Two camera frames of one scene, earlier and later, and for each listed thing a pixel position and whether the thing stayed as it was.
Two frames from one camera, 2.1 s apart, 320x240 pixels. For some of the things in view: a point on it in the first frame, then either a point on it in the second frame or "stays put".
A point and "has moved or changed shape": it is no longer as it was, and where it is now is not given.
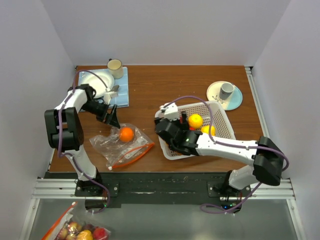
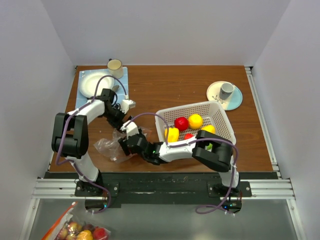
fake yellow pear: (205, 129) stays put
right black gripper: (183, 126) to (122, 141)
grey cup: (226, 89) stays put
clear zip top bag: (125, 144) has moved or changed shape
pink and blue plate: (232, 102) stays put
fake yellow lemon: (195, 120) stays put
